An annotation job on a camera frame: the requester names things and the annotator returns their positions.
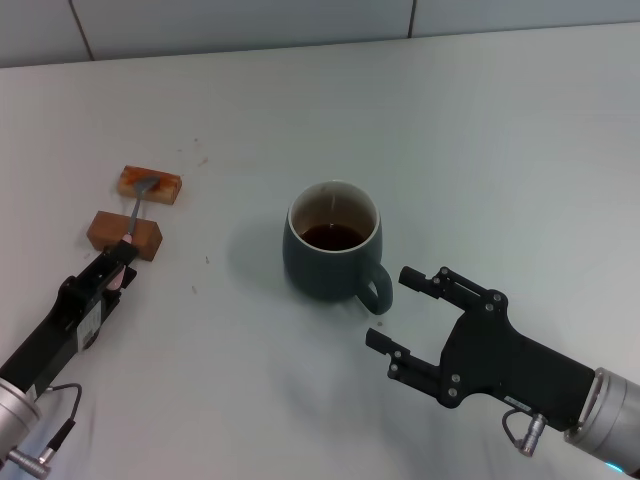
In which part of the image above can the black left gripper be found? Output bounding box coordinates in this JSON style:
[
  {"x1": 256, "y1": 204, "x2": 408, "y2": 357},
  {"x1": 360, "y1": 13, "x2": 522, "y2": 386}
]
[{"x1": 0, "y1": 242, "x2": 139, "y2": 399}]

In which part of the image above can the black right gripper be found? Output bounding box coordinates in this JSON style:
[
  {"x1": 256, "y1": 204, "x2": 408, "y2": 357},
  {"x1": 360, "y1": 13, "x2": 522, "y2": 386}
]
[{"x1": 364, "y1": 266, "x2": 597, "y2": 432}]

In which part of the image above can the pink handled metal spoon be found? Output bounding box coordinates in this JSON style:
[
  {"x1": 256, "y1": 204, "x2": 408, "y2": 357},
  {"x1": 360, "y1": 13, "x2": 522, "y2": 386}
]
[{"x1": 110, "y1": 175, "x2": 161, "y2": 292}]

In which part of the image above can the dark grey ceramic mug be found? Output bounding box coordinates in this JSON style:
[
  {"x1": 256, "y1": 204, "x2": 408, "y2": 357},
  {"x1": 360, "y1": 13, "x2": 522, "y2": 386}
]
[{"x1": 282, "y1": 178, "x2": 395, "y2": 316}]

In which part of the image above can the brown wooden arch block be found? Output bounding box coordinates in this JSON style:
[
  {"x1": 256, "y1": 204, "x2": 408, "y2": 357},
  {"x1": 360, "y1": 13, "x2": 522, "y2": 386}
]
[{"x1": 86, "y1": 210, "x2": 164, "y2": 262}]

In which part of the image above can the light wooden block stained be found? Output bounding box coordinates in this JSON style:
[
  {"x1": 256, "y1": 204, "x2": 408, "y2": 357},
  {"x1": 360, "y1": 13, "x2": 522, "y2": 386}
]
[{"x1": 115, "y1": 164, "x2": 183, "y2": 206}]

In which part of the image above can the right gripper cable with plug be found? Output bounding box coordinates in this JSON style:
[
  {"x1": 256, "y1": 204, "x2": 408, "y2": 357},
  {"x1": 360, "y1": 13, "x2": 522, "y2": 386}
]
[{"x1": 501, "y1": 409, "x2": 549, "y2": 458}]

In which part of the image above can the gripper cable with plug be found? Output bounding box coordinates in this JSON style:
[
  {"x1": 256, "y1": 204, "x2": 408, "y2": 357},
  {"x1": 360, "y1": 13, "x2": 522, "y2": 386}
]
[
  {"x1": 501, "y1": 409, "x2": 549, "y2": 458},
  {"x1": 6, "y1": 382, "x2": 84, "y2": 474}
]

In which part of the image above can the left gripper cable with plug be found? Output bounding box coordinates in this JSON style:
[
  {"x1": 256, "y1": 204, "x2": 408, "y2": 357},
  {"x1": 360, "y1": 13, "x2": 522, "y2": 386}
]
[{"x1": 6, "y1": 382, "x2": 84, "y2": 474}]

